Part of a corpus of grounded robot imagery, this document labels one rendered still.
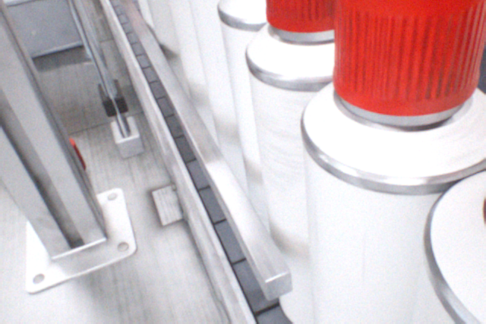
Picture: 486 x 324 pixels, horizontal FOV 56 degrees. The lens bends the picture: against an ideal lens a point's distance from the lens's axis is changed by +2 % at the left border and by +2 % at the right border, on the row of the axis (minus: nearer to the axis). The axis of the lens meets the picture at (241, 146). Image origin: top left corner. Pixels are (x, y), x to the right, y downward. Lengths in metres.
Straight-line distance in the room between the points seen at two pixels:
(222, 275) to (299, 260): 0.09
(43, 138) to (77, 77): 0.35
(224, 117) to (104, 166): 0.23
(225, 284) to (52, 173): 0.15
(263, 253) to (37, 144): 0.20
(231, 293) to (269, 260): 0.10
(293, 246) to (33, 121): 0.20
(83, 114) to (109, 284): 0.27
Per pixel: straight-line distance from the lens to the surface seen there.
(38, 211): 0.37
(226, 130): 0.28
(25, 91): 0.32
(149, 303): 0.36
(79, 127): 0.57
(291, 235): 0.20
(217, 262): 0.30
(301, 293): 0.23
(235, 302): 0.28
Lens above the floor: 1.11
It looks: 38 degrees down
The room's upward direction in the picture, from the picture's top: 9 degrees counter-clockwise
